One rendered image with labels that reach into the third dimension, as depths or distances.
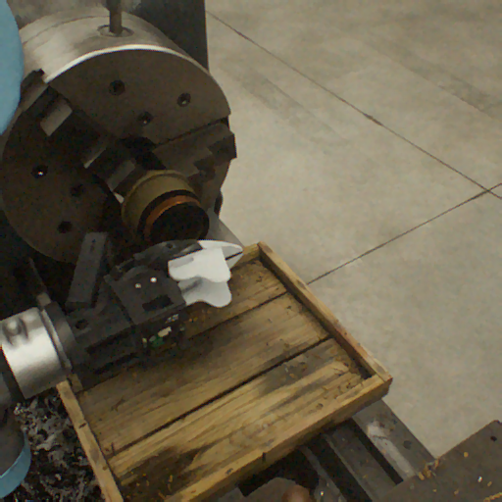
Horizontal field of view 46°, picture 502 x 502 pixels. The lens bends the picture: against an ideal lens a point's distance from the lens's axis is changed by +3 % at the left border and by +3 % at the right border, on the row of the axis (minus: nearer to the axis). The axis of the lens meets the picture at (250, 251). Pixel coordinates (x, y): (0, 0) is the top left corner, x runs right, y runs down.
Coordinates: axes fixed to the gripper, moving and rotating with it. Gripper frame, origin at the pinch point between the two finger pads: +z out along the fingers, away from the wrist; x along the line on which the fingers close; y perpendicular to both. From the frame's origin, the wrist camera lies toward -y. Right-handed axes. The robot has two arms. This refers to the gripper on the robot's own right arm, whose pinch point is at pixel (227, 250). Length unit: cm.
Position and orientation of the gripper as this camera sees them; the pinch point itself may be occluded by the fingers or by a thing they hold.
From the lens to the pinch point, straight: 65.1
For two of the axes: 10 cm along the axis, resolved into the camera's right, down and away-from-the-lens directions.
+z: 8.5, -3.7, 3.8
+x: 0.0, -7.2, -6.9
